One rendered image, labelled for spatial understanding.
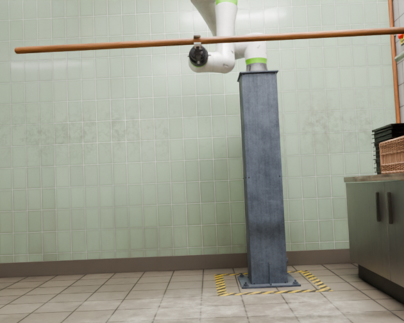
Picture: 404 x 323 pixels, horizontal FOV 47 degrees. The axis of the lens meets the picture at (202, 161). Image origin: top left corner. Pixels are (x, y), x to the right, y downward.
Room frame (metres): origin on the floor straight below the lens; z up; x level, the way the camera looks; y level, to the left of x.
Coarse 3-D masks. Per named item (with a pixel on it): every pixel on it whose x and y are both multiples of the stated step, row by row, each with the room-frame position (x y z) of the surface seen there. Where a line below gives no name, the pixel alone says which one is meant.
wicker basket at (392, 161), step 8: (384, 144) 2.18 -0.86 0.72; (392, 144) 2.10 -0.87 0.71; (400, 144) 2.02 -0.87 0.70; (384, 152) 2.19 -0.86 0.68; (392, 152) 2.10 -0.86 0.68; (400, 152) 2.03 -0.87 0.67; (384, 160) 2.24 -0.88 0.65; (392, 160) 2.11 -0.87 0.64; (400, 160) 2.04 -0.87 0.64; (384, 168) 2.21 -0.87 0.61; (392, 168) 2.11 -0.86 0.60; (400, 168) 2.04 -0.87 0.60
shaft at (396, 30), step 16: (304, 32) 1.97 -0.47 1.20; (320, 32) 1.97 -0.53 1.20; (336, 32) 1.97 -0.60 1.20; (352, 32) 1.96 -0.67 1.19; (368, 32) 1.96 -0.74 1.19; (384, 32) 1.96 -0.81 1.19; (400, 32) 1.97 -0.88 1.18; (16, 48) 1.99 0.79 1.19; (32, 48) 1.99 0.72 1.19; (48, 48) 1.99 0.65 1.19; (64, 48) 1.99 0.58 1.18; (80, 48) 1.99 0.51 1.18; (96, 48) 1.99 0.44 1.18; (112, 48) 1.99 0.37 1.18
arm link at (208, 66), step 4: (208, 52) 2.32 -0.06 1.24; (208, 56) 2.29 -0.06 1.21; (212, 56) 2.29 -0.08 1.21; (208, 60) 2.29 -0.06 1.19; (212, 60) 2.29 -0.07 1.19; (208, 64) 2.29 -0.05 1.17; (212, 64) 2.29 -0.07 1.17; (192, 68) 2.31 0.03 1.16; (196, 68) 2.29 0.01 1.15; (200, 68) 2.29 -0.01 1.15; (204, 68) 2.31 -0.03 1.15; (208, 68) 2.31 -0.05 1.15; (200, 72) 2.35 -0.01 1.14
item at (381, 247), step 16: (368, 176) 2.30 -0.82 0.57; (384, 176) 2.09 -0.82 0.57; (400, 176) 1.91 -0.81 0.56; (352, 192) 2.59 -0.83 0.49; (368, 192) 2.33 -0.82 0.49; (384, 192) 2.12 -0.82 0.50; (400, 192) 1.94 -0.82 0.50; (352, 208) 2.61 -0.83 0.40; (368, 208) 2.34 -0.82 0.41; (384, 208) 2.13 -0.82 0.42; (400, 208) 1.95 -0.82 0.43; (352, 224) 2.63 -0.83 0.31; (368, 224) 2.36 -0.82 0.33; (384, 224) 2.14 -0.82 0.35; (400, 224) 1.96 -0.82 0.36; (352, 240) 2.64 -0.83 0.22; (368, 240) 2.37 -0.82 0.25; (384, 240) 2.16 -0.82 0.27; (400, 240) 1.97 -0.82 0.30; (352, 256) 2.66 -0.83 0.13; (368, 256) 2.39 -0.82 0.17; (384, 256) 2.17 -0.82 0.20; (400, 256) 1.98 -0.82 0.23; (368, 272) 2.54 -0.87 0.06; (384, 272) 2.18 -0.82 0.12; (400, 272) 2.00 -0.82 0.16; (384, 288) 2.32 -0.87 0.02; (400, 288) 2.12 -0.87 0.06
